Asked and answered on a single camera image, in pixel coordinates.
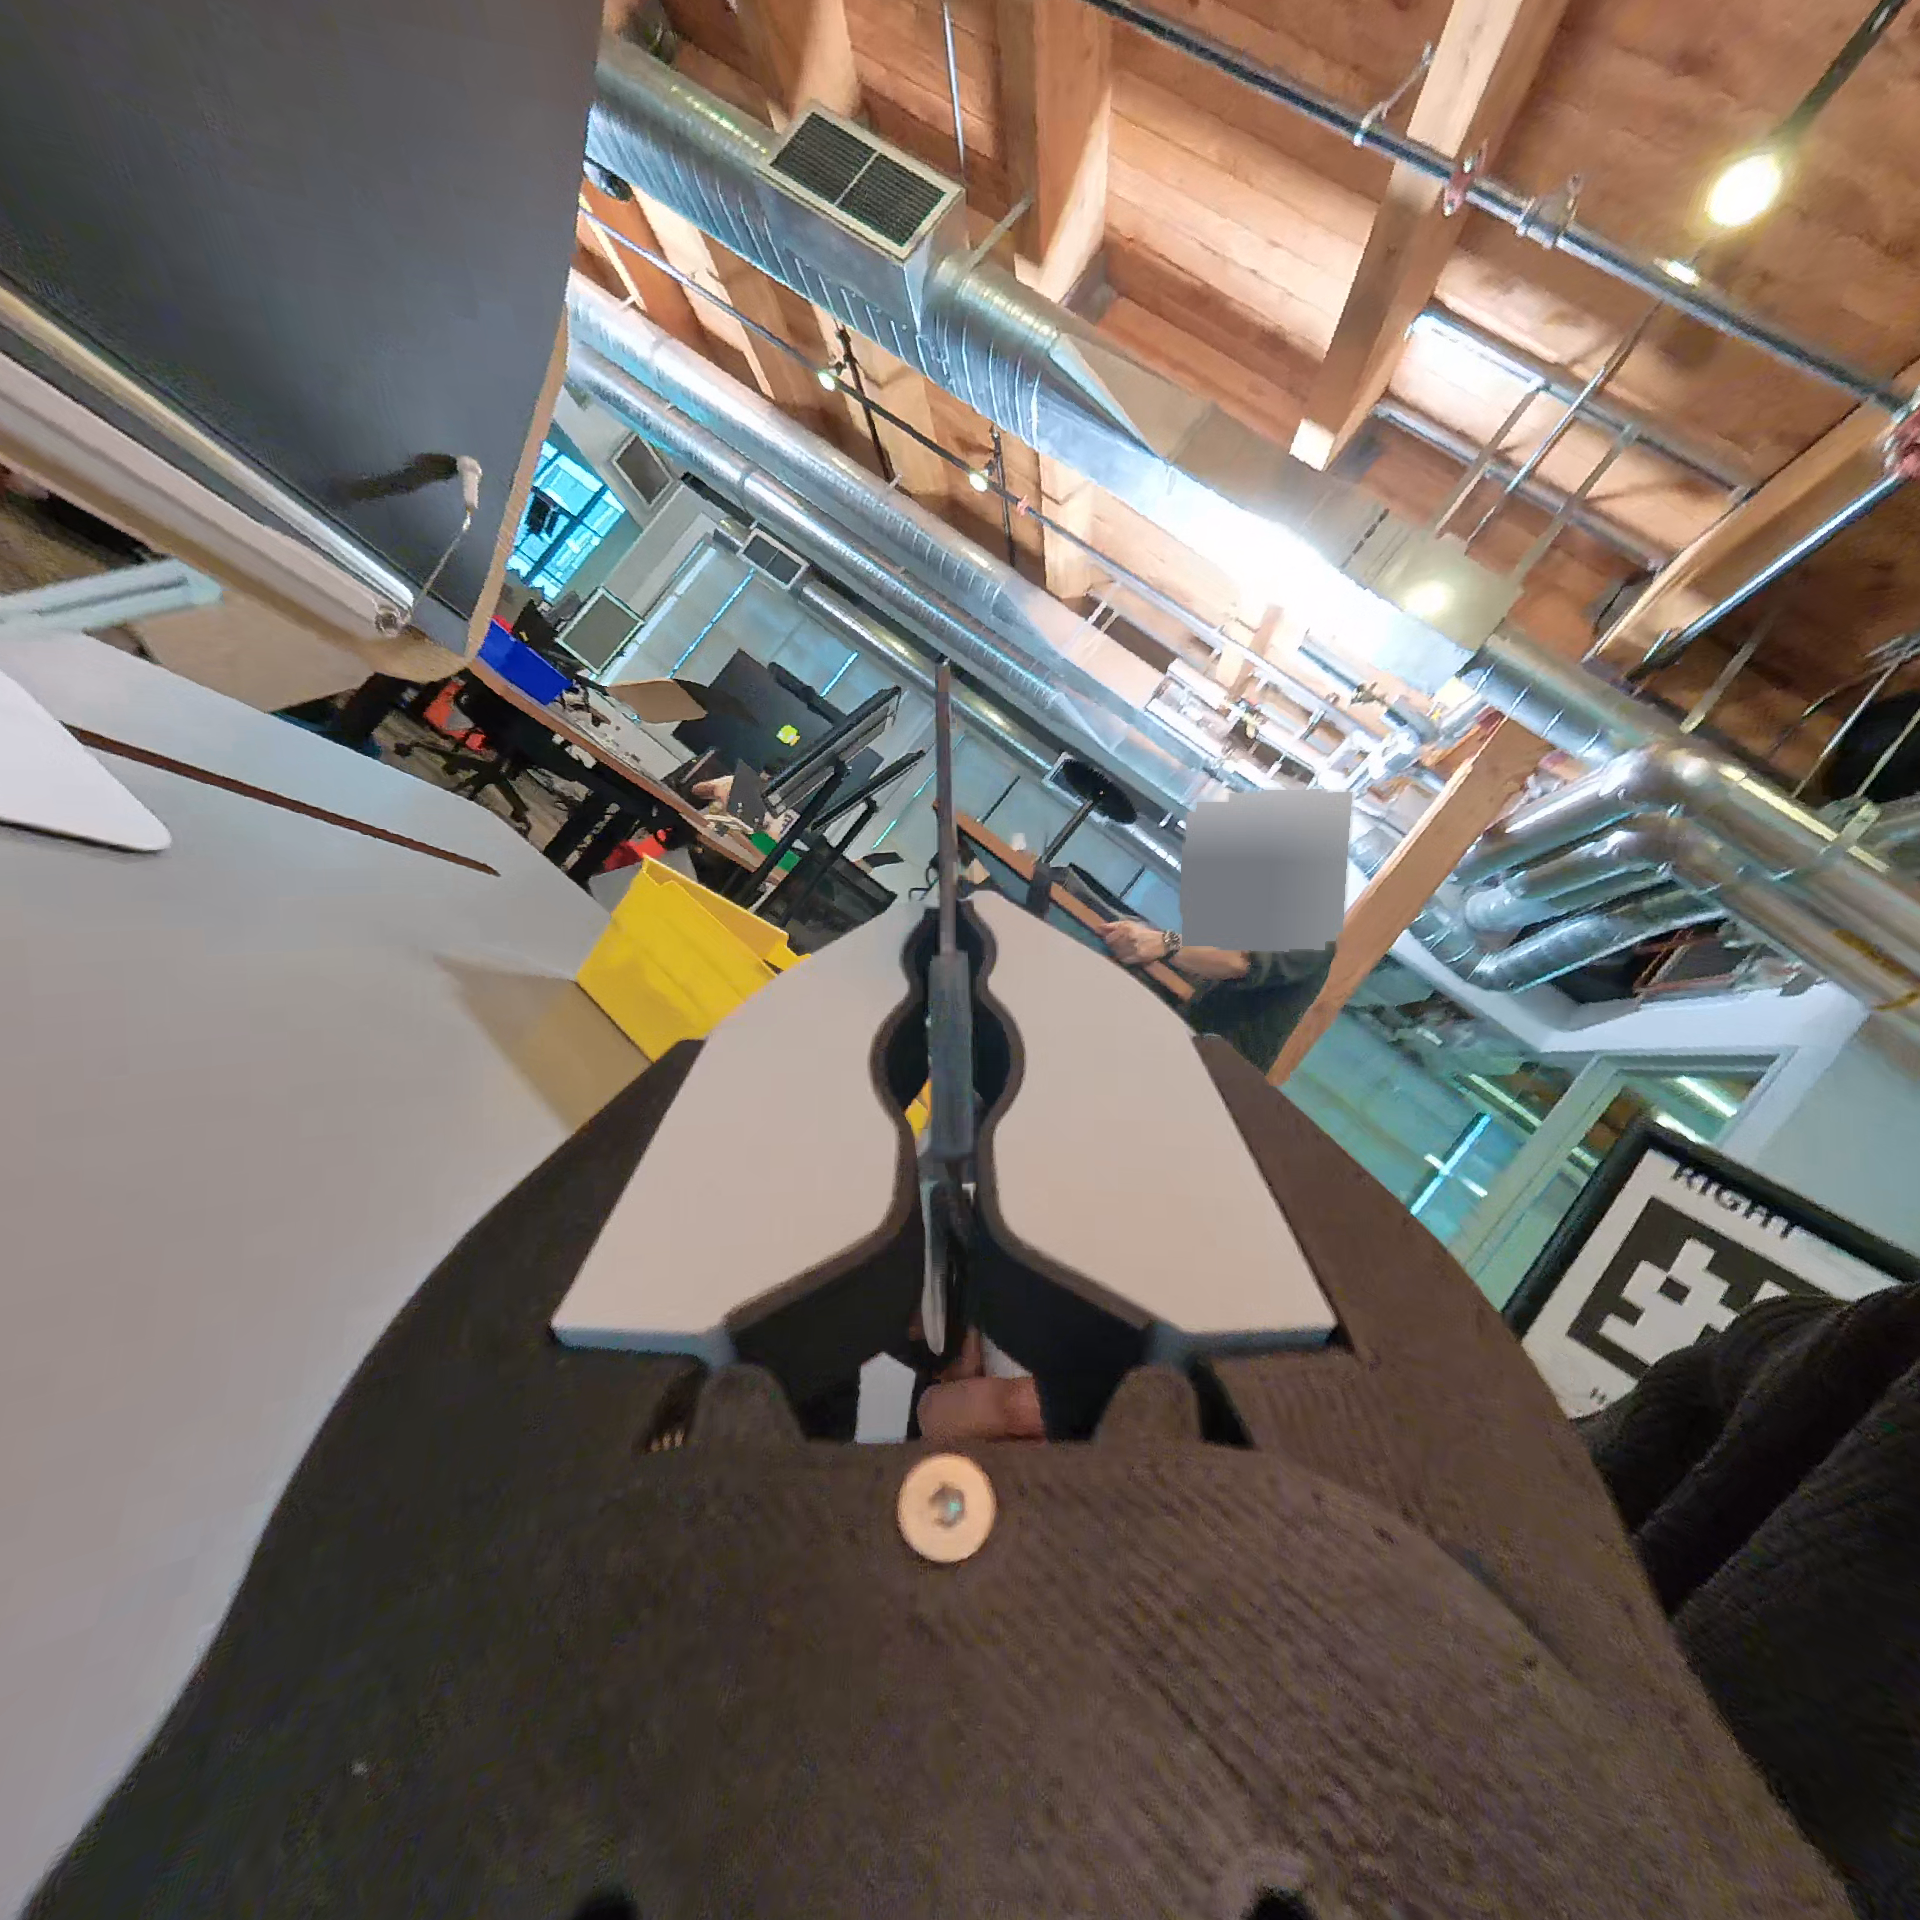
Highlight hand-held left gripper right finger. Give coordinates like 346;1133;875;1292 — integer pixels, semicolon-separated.
959;891;1339;1441

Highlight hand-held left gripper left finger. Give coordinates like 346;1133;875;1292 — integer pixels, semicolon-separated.
552;900;942;1441

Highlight black plate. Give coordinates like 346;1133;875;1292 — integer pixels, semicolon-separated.
913;659;988;1360

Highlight person's right hand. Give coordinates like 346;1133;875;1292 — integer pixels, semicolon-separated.
913;1371;1048;1445

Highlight yellow storage bin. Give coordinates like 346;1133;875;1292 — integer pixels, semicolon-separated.
576;858;812;1060

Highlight black desk wooden edge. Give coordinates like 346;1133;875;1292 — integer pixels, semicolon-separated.
959;810;1201;1008

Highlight wooden ceiling beam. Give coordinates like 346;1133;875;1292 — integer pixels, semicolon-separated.
1266;719;1553;1085

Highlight wooden top workbench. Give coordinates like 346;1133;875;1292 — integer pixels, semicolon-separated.
472;659;768;888

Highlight framed tag sign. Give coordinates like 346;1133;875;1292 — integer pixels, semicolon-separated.
1499;1116;1920;1420

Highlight small blue bin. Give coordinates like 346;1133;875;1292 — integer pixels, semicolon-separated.
480;618;576;704

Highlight silver ventilation ducts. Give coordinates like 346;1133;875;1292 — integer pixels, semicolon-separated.
566;44;1920;1022

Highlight white metal stand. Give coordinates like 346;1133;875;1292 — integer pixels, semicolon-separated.
0;450;490;853

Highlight grey rectangular air duct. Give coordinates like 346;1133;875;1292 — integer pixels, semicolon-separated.
1049;329;1518;692

